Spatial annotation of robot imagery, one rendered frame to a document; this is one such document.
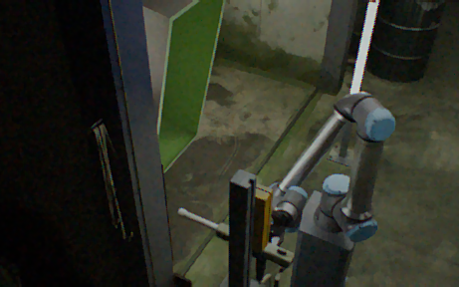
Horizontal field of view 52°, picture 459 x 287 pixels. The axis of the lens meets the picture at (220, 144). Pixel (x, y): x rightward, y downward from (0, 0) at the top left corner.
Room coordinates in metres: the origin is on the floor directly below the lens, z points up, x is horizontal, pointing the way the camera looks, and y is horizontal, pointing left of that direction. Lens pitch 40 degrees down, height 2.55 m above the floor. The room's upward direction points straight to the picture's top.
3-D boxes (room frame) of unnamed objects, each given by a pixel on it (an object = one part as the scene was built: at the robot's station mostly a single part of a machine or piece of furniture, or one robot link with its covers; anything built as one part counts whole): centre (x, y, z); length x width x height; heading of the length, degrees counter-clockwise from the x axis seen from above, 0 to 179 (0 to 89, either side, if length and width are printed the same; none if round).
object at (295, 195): (1.39, -0.31, 1.07); 0.12 x 0.09 x 0.10; 150
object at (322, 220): (1.66, -0.59, 0.69); 0.19 x 0.19 x 0.10
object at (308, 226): (1.66, -0.59, 0.32); 0.31 x 0.31 x 0.64; 60
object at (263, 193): (0.99, -0.09, 1.42); 0.12 x 0.06 x 0.26; 60
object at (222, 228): (1.16, -0.05, 1.05); 0.49 x 0.05 x 0.23; 60
